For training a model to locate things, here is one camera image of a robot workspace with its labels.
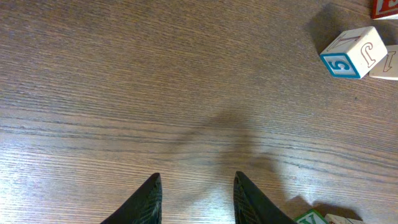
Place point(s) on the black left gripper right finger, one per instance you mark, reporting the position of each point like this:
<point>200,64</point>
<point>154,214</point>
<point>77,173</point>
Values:
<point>251,206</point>

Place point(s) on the plain wooden block upper left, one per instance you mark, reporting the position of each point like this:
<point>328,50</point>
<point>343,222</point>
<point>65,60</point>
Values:
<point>387,67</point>

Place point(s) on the green letter B block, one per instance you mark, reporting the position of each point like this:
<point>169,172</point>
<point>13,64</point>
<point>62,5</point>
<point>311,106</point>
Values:
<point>335,219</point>

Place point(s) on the wooden block blue side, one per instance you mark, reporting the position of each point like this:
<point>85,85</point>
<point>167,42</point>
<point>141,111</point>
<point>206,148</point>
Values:
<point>354,53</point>

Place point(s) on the red letter A block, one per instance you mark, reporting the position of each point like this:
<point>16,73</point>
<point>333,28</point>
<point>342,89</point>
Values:
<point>384,9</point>

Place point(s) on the wooden block green side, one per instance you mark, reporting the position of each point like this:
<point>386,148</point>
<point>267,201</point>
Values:
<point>310,217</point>

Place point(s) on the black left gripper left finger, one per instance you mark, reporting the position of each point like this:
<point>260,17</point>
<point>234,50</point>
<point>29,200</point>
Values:
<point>144,206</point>

